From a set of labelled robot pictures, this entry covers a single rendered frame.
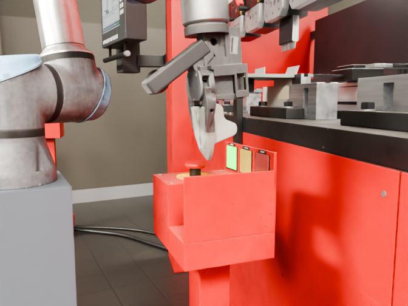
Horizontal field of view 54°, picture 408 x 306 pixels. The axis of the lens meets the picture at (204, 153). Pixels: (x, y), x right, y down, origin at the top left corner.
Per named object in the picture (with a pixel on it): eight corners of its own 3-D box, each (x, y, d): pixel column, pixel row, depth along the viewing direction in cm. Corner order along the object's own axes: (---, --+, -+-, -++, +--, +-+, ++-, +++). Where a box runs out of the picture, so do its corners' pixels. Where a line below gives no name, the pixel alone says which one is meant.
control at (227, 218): (153, 232, 80) (152, 143, 78) (226, 224, 86) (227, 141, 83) (184, 272, 62) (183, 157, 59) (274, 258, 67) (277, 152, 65)
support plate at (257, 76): (193, 79, 128) (193, 76, 128) (271, 80, 133) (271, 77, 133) (206, 76, 110) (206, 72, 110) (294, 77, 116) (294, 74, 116)
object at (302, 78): (274, 86, 132) (274, 77, 131) (282, 86, 132) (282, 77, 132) (300, 84, 112) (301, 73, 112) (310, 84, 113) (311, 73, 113)
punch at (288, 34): (278, 51, 128) (279, 21, 127) (284, 51, 129) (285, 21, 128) (291, 47, 119) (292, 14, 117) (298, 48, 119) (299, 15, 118)
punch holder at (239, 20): (230, 41, 170) (230, 1, 168) (249, 42, 172) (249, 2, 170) (240, 36, 155) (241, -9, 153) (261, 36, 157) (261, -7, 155)
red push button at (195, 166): (181, 178, 77) (181, 159, 77) (201, 176, 79) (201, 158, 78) (188, 182, 74) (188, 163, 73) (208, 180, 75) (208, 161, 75)
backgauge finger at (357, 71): (289, 81, 130) (289, 66, 130) (360, 82, 136) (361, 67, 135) (306, 79, 119) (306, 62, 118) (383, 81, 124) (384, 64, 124)
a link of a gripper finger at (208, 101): (218, 132, 61) (214, 74, 60) (209, 133, 61) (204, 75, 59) (207, 130, 66) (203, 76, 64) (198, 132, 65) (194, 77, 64)
